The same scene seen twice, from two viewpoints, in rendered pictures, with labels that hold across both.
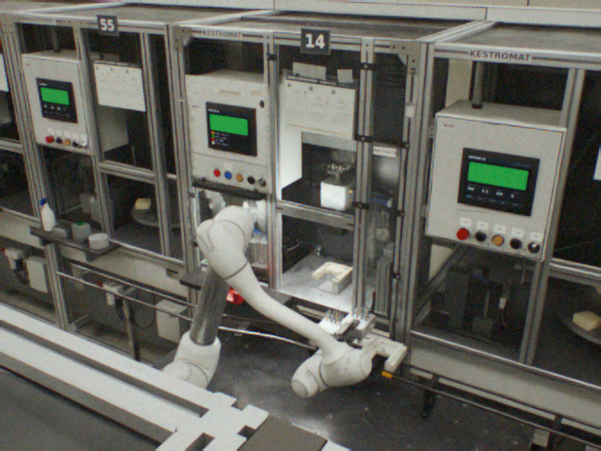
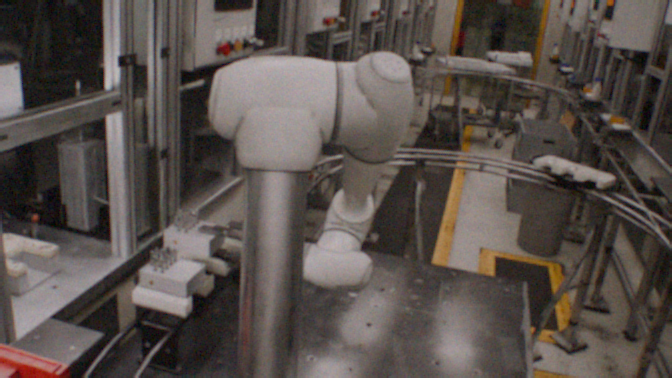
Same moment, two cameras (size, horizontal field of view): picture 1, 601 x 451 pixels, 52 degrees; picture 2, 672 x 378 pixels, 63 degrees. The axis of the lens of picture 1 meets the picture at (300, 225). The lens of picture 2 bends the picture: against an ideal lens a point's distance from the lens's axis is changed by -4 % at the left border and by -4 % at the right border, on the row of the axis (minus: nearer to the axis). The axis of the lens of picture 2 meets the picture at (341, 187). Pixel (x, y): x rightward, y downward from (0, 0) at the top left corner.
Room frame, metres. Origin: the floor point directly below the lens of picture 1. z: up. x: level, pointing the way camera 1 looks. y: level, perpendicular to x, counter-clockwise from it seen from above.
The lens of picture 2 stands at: (2.15, 1.13, 1.62)
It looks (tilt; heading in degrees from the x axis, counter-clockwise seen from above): 20 degrees down; 252
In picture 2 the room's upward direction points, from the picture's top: 6 degrees clockwise
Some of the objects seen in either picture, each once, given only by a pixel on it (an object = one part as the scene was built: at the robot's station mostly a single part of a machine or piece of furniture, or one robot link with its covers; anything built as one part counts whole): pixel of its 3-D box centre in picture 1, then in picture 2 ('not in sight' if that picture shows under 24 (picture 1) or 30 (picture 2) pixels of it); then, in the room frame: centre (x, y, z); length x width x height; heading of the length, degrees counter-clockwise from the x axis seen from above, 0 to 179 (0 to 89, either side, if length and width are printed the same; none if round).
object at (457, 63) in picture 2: not in sight; (470, 99); (-1.09, -4.55, 0.48); 0.88 x 0.56 x 0.96; 167
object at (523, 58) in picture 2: not in sight; (505, 87); (-2.09, -5.44, 0.48); 0.84 x 0.58 x 0.97; 67
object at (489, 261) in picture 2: not in sight; (523, 290); (0.16, -1.33, 0.01); 1.00 x 0.55 x 0.01; 59
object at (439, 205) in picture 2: not in sight; (437, 158); (-0.43, -3.84, 0.01); 5.85 x 0.59 x 0.01; 59
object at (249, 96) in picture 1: (243, 128); not in sight; (2.65, 0.25, 1.60); 0.42 x 0.29 x 0.46; 59
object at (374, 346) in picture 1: (357, 350); (195, 278); (2.09, -0.23, 0.84); 0.36 x 0.14 x 0.10; 59
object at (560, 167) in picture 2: not in sight; (572, 176); (0.28, -1.02, 0.84); 0.37 x 0.14 x 0.10; 117
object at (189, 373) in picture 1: (179, 392); not in sight; (1.82, 0.44, 0.85); 0.18 x 0.16 x 0.22; 171
